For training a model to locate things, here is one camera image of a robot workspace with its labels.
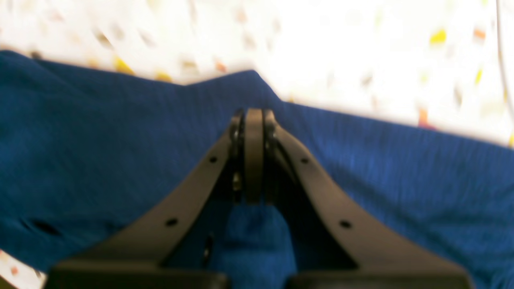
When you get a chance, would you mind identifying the dark blue t-shirt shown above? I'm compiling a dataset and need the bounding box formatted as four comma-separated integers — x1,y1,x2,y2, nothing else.
0,51,513,289

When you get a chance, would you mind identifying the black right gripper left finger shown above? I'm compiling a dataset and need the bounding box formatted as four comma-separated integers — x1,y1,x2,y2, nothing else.
44,108,264,289

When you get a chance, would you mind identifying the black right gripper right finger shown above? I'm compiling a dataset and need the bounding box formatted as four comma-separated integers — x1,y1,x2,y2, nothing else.
262,110,472,289

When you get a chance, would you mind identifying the terrazzo patterned tablecloth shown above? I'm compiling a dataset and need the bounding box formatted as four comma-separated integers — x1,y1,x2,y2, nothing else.
1,0,513,289

